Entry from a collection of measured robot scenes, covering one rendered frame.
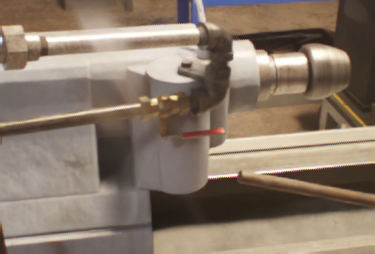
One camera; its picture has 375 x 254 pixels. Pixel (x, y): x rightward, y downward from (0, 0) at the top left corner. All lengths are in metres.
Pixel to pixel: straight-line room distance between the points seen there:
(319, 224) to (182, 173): 0.47
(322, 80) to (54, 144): 0.41
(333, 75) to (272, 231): 0.40
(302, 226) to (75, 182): 0.53
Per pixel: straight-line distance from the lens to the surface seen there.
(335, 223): 1.23
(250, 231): 1.19
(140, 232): 0.85
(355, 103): 2.55
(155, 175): 0.83
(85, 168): 0.84
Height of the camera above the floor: 1.49
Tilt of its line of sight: 28 degrees down
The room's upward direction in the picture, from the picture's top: straight up
